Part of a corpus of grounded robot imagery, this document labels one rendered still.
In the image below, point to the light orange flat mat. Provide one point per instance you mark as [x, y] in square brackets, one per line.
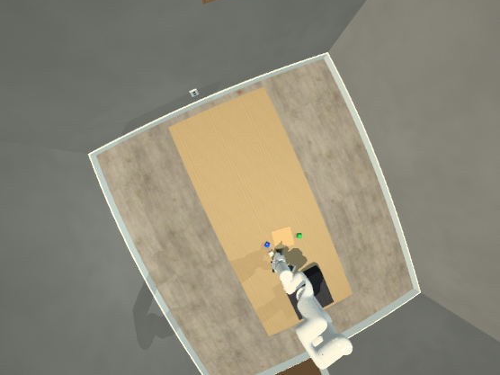
[282, 237]

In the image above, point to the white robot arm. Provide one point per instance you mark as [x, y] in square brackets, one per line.
[315, 327]

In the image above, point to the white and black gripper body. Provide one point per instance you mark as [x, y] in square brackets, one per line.
[276, 259]

